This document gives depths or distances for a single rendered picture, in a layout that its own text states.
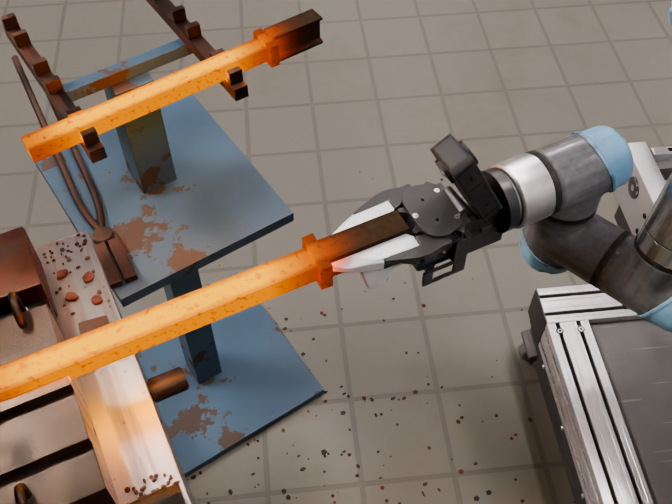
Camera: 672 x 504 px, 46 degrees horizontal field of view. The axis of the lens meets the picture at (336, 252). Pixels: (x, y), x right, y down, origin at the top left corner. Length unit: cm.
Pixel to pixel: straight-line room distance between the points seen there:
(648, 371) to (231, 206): 93
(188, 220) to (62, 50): 159
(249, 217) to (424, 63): 145
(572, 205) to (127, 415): 52
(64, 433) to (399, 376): 122
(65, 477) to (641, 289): 62
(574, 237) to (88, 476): 58
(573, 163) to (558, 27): 197
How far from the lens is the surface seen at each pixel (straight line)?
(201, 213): 128
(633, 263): 94
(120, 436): 81
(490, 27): 279
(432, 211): 81
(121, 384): 84
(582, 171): 89
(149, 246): 125
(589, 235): 95
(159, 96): 107
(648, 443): 167
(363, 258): 78
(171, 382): 87
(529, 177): 85
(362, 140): 233
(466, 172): 75
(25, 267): 87
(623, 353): 175
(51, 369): 75
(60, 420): 75
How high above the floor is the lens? 163
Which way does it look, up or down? 52 degrees down
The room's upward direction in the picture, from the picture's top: straight up
